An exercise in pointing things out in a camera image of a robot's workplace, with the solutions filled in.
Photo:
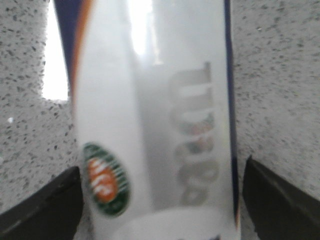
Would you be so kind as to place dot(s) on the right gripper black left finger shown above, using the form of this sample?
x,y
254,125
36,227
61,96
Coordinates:
x,y
52,213

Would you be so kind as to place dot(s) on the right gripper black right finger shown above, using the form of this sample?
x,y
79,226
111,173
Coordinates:
x,y
278,209

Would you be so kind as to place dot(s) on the white blue tennis ball can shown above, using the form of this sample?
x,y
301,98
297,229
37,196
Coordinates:
x,y
152,101

